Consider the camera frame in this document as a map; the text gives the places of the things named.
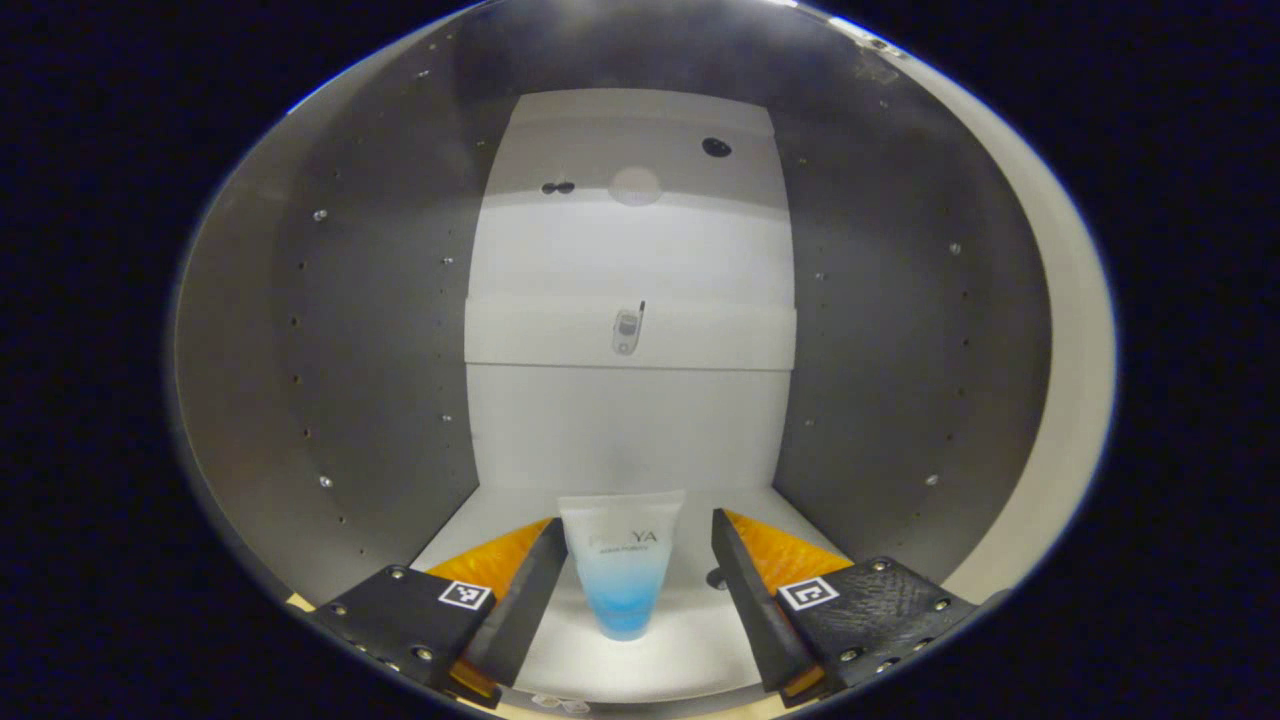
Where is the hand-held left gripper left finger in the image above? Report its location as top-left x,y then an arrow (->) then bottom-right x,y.
300,517 -> 569,706

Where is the white and blue bottle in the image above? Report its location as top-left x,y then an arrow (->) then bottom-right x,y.
557,490 -> 687,642

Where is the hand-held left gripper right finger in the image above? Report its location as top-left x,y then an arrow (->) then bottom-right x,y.
710,507 -> 986,708

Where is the grey cabinet door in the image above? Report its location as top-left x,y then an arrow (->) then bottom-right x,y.
830,15 -> 1119,606

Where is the white cabinet shelf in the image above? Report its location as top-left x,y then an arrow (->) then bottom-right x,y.
464,295 -> 799,372

